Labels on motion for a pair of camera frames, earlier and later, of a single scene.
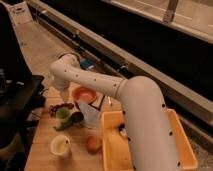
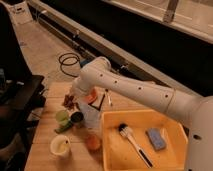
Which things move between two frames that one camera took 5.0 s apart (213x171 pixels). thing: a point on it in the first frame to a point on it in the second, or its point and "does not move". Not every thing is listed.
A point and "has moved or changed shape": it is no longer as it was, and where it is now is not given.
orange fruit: [93, 144] does not move
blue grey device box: [87, 64] does not move
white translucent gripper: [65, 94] to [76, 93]
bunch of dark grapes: [53, 108] has moved or changed shape
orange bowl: [84, 94] does not move
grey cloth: [92, 117] does not move
